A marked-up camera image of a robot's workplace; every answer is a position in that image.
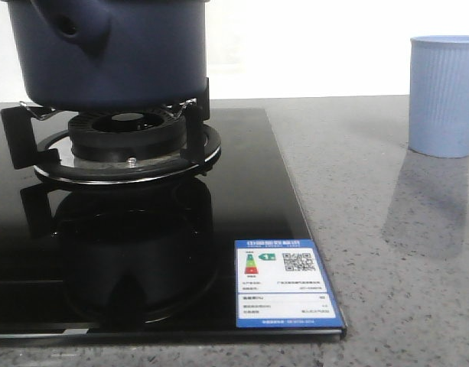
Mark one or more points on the light blue ribbed cup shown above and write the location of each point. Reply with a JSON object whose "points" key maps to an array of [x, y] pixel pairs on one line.
{"points": [[439, 96]]}

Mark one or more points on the dark blue cooking pot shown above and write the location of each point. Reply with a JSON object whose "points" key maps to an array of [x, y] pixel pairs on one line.
{"points": [[104, 55]]}

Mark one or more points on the blue energy label sticker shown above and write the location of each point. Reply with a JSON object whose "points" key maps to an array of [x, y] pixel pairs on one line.
{"points": [[282, 284]]}

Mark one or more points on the black metal pot support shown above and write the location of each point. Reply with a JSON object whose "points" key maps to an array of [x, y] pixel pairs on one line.
{"points": [[52, 158]]}

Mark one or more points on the black gas burner head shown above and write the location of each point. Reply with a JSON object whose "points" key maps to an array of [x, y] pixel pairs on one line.
{"points": [[116, 137]]}

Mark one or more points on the black glass gas stove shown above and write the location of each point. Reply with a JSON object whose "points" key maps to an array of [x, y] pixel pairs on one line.
{"points": [[148, 263]]}

